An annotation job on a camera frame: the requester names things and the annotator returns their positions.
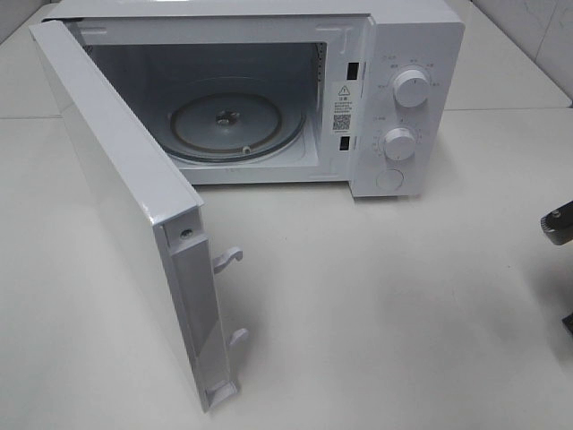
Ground white microwave oven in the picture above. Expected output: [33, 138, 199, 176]
[40, 1, 465, 198]

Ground white microwave knob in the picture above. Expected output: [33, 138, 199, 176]
[383, 127, 416, 161]
[392, 67, 431, 108]

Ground white microwave door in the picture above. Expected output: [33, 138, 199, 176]
[30, 21, 248, 410]

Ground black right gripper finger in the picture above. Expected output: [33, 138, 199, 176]
[561, 314, 573, 335]

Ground glass microwave turntable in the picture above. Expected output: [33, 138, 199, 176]
[148, 77, 307, 164]

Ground round white door button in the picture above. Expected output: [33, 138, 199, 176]
[376, 168, 404, 193]

